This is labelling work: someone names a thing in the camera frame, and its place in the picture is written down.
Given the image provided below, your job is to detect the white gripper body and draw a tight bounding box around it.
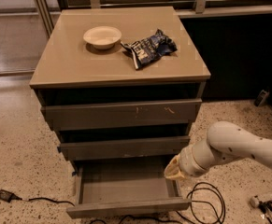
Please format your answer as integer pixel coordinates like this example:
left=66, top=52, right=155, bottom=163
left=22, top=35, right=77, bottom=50
left=179, top=144, right=209, bottom=177

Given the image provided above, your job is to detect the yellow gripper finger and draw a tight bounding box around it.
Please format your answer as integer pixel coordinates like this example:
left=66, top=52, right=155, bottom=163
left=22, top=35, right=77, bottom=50
left=164, top=155, right=185, bottom=180

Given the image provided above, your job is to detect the grey bottom drawer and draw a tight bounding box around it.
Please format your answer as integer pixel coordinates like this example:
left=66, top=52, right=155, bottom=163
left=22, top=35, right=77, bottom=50
left=67, top=156, right=190, bottom=218

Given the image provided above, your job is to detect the grey drawer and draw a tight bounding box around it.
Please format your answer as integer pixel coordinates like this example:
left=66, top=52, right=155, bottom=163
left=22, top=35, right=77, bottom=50
left=41, top=99, right=202, bottom=131
left=59, top=135, right=190, bottom=161
left=67, top=156, right=190, bottom=218

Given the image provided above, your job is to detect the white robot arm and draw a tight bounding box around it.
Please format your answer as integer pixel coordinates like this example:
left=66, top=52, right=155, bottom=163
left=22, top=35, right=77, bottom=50
left=164, top=121, right=272, bottom=180

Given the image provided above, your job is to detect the grey middle drawer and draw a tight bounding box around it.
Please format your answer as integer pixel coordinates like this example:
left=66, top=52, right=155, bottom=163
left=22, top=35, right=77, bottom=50
left=59, top=135, right=190, bottom=161

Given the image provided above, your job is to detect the grey top drawer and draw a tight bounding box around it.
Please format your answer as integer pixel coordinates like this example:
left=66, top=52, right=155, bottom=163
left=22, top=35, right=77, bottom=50
left=41, top=99, right=202, bottom=131

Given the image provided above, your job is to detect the grey drawer cabinet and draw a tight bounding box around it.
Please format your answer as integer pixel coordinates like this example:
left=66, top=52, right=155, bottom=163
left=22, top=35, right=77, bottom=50
left=28, top=6, right=211, bottom=173

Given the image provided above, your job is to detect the white power strip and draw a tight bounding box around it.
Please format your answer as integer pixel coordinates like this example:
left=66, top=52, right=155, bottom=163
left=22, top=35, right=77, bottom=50
left=250, top=191, right=272, bottom=208

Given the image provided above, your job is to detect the blue chip bag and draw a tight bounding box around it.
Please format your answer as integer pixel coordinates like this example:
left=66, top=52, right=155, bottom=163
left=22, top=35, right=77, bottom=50
left=121, top=29, right=178, bottom=70

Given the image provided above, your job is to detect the white bowl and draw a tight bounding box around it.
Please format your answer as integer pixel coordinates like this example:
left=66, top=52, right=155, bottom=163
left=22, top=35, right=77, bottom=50
left=83, top=26, right=122, bottom=50

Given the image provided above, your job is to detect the black power adapter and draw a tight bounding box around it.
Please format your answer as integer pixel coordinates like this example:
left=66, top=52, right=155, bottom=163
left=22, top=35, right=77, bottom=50
left=0, top=189, right=20, bottom=203

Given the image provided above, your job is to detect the black coiled cable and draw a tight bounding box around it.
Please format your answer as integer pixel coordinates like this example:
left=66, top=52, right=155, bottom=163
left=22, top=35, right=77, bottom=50
left=88, top=181, right=227, bottom=224

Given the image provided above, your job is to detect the small grey wall device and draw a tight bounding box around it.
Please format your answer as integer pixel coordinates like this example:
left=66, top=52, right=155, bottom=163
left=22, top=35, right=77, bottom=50
left=254, top=90, right=269, bottom=106

